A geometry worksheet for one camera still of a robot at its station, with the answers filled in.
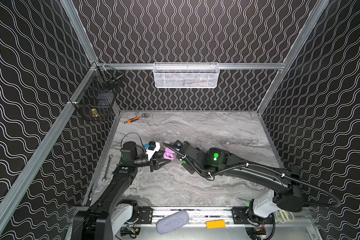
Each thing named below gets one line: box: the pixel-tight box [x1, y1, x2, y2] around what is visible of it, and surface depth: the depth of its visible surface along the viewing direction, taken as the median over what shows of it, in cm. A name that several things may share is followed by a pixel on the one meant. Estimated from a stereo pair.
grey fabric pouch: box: [156, 211, 190, 235], surface depth 72 cm
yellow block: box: [206, 219, 226, 229], surface depth 74 cm
